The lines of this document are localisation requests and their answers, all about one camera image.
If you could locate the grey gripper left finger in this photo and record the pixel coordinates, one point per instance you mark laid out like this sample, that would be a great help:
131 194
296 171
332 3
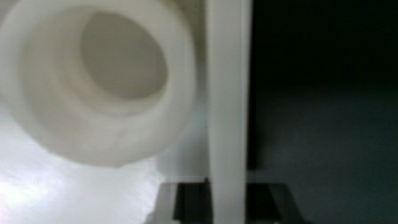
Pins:
181 204

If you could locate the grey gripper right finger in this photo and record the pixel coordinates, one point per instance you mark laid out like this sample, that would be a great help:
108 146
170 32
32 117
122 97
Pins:
270 205

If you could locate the white square table top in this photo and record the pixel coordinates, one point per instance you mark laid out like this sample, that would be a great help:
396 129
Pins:
122 107

